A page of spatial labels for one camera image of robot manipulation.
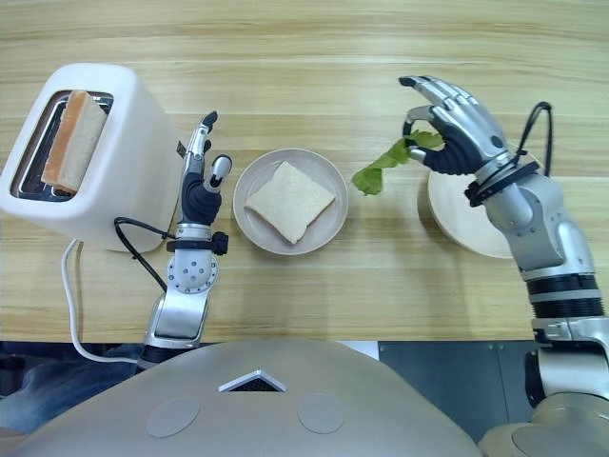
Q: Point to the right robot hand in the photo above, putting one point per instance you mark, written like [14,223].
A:
[468,131]

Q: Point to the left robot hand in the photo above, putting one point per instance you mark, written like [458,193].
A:
[198,199]

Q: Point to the green lettuce leaf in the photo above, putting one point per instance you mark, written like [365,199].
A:
[380,169]

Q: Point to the beige round plate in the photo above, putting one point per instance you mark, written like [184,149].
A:
[257,224]

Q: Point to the cream toaster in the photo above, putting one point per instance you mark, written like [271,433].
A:
[123,171]

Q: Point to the bread slice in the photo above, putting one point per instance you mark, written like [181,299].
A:
[76,140]
[289,202]

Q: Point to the cream round plate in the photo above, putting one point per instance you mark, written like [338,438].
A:
[464,228]

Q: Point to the robot body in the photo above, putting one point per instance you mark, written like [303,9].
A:
[252,404]

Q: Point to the person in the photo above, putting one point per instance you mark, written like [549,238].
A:
[52,381]

